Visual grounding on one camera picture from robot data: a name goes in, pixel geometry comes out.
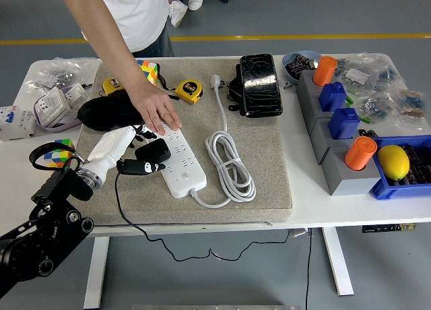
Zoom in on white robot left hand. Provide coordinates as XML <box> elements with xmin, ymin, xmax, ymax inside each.
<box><xmin>84</xmin><ymin>123</ymin><xmax>167</xmax><ymax>177</ymax></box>

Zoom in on person's hand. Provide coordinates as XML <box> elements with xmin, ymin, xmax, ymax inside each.
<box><xmin>133</xmin><ymin>87</ymin><xmax>183</xmax><ymax>135</ymax></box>

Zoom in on black plug adapter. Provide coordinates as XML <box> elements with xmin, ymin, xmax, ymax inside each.
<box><xmin>134</xmin><ymin>137</ymin><xmax>172</xmax><ymax>164</ymax></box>

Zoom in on thin black plug cord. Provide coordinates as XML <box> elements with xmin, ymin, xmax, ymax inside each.
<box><xmin>114</xmin><ymin>170</ymin><xmax>292</xmax><ymax>263</ymax></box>

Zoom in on white power strip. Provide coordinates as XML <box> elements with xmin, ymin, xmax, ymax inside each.
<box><xmin>144</xmin><ymin>121</ymin><xmax>207</xmax><ymax>199</ymax></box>

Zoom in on black cloth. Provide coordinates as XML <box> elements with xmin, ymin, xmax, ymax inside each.
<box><xmin>77</xmin><ymin>89</ymin><xmax>145</xmax><ymax>131</ymax></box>

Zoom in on yellow tape measure 5m print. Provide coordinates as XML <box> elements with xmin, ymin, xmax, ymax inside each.
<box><xmin>174</xmin><ymin>80</ymin><xmax>204</xmax><ymax>105</ymax></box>

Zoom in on large colourful puzzle cube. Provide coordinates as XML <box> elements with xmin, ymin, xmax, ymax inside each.
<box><xmin>137</xmin><ymin>59</ymin><xmax>159</xmax><ymax>88</ymax></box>

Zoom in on yellow tape measure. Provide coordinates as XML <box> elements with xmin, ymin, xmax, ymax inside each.
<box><xmin>101</xmin><ymin>76</ymin><xmax>124</xmax><ymax>96</ymax></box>

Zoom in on small colourful puzzle cube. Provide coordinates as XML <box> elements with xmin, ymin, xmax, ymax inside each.
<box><xmin>43</xmin><ymin>138</ymin><xmax>75</xmax><ymax>168</ymax></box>

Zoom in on white socket module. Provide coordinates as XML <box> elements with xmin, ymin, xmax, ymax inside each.
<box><xmin>33</xmin><ymin>86</ymin><xmax>71</xmax><ymax>126</ymax></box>
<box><xmin>63</xmin><ymin>82</ymin><xmax>89</xmax><ymax>109</ymax></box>

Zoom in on clear bag of screws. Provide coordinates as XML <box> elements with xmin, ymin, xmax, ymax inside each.
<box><xmin>32</xmin><ymin>56</ymin><xmax>100</xmax><ymax>90</ymax></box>

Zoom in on white circuit breaker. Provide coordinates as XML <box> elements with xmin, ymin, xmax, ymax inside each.
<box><xmin>0</xmin><ymin>104</ymin><xmax>37</xmax><ymax>142</ymax></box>

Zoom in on person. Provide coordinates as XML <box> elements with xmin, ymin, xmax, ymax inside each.
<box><xmin>80</xmin><ymin>0</ymin><xmax>176</xmax><ymax>58</ymax></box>

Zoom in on glossy black case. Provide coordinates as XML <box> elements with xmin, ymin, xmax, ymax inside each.
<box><xmin>238</xmin><ymin>53</ymin><xmax>284</xmax><ymax>118</ymax></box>

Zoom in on grey-brown mat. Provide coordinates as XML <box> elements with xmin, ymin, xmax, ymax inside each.
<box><xmin>59</xmin><ymin>57</ymin><xmax>293</xmax><ymax>228</ymax></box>

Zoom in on white table leg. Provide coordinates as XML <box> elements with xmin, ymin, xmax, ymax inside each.
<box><xmin>83</xmin><ymin>236</ymin><xmax>110</xmax><ymax>309</ymax></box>
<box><xmin>321</xmin><ymin>227</ymin><xmax>355</xmax><ymax>297</ymax></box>

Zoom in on light blue bowl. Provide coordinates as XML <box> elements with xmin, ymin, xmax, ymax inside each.
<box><xmin>281</xmin><ymin>51</ymin><xmax>323</xmax><ymax>86</ymax></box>

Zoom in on dark components in bowl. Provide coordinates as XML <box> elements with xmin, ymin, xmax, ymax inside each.
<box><xmin>286</xmin><ymin>53</ymin><xmax>320</xmax><ymax>80</ymax></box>

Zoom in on grey holder block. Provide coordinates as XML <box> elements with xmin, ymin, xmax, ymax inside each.
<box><xmin>309</xmin><ymin>116</ymin><xmax>360</xmax><ymax>166</ymax></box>
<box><xmin>295</xmin><ymin>69</ymin><xmax>326</xmax><ymax>102</ymax></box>
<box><xmin>321</xmin><ymin>144</ymin><xmax>383</xmax><ymax>197</ymax></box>
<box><xmin>302</xmin><ymin>90</ymin><xmax>337</xmax><ymax>122</ymax></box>

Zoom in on orange cylinder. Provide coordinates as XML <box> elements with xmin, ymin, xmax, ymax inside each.
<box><xmin>312</xmin><ymin>55</ymin><xmax>338</xmax><ymax>88</ymax></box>
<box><xmin>343</xmin><ymin>136</ymin><xmax>377</xmax><ymax>172</ymax></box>

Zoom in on blue peg block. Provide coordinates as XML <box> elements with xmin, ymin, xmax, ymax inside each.
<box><xmin>319</xmin><ymin>82</ymin><xmax>348</xmax><ymax>112</ymax></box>
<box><xmin>328</xmin><ymin>107</ymin><xmax>361</xmax><ymax>141</ymax></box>

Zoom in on clear bag white parts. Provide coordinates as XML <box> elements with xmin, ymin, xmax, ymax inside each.
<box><xmin>336</xmin><ymin>57</ymin><xmax>376</xmax><ymax>92</ymax></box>

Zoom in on clear bag of resistors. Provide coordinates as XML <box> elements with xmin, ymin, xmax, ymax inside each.
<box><xmin>355</xmin><ymin>89</ymin><xmax>400</xmax><ymax>124</ymax></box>
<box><xmin>370</xmin><ymin>53</ymin><xmax>405</xmax><ymax>88</ymax></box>
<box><xmin>392</xmin><ymin>84</ymin><xmax>430</xmax><ymax>131</ymax></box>

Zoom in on yellow lemon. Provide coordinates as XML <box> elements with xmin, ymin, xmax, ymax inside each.
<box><xmin>376</xmin><ymin>144</ymin><xmax>411</xmax><ymax>182</ymax></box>

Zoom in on blue plastic bin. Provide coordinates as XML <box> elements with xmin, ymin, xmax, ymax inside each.
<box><xmin>368</xmin><ymin>134</ymin><xmax>431</xmax><ymax>202</ymax></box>

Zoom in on table control panel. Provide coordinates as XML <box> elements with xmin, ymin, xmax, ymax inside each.
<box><xmin>362</xmin><ymin>223</ymin><xmax>418</xmax><ymax>234</ymax></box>

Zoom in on dark components in bin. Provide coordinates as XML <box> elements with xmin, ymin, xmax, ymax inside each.
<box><xmin>402</xmin><ymin>144</ymin><xmax>431</xmax><ymax>186</ymax></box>

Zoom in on black lanyard strap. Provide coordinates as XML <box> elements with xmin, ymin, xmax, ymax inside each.
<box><xmin>156</xmin><ymin>63</ymin><xmax>181</xmax><ymax>101</ymax></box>

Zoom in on white power strip cord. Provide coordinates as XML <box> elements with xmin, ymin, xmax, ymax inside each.
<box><xmin>193</xmin><ymin>73</ymin><xmax>257</xmax><ymax>209</ymax></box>

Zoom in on metal bracket under table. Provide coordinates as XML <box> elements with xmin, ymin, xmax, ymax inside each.
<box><xmin>288</xmin><ymin>228</ymin><xmax>314</xmax><ymax>239</ymax></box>

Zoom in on black hanging cable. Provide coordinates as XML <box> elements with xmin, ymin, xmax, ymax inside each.
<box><xmin>304</xmin><ymin>228</ymin><xmax>312</xmax><ymax>310</ymax></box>

